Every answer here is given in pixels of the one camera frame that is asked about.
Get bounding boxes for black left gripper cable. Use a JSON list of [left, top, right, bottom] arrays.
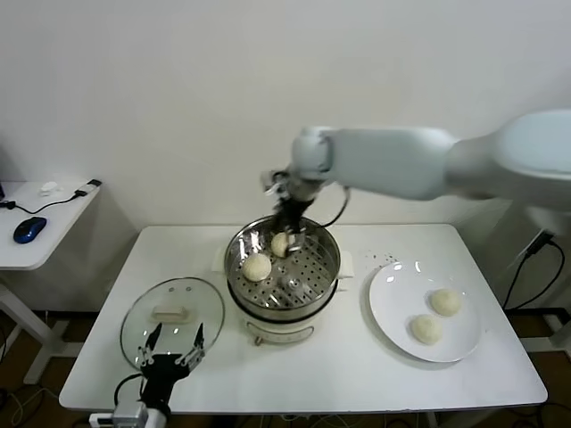
[[113, 372, 148, 407]]

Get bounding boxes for black power adapter cable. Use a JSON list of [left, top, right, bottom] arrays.
[[501, 229, 566, 311]]

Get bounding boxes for stainless steel steamer pot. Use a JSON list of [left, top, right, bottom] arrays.
[[223, 214, 341, 316]]

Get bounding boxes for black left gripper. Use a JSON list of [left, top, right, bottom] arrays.
[[136, 323, 206, 409]]

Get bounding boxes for white round plate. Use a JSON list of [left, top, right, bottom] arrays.
[[368, 260, 484, 363]]

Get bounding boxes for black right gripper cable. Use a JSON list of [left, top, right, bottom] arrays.
[[302, 185, 352, 228]]

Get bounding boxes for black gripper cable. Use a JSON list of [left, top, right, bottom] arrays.
[[113, 372, 148, 407], [302, 185, 352, 228]]

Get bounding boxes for blue computer mouse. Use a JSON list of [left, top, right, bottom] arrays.
[[12, 217, 48, 245]]

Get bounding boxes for scattered dark crumbs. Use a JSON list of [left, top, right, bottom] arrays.
[[360, 251, 398, 265]]

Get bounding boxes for black cable with adapter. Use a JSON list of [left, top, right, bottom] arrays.
[[0, 178, 102, 216]]

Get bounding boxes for white steamed baozi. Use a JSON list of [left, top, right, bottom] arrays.
[[429, 288, 462, 318], [409, 314, 443, 346], [242, 253, 272, 283], [270, 232, 294, 259]]

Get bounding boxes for glass lid with cream handle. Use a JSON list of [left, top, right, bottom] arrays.
[[120, 276, 226, 372]]

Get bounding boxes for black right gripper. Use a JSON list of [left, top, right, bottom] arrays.
[[269, 195, 316, 255]]

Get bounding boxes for white side desk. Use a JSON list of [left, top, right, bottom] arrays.
[[0, 180, 102, 387]]

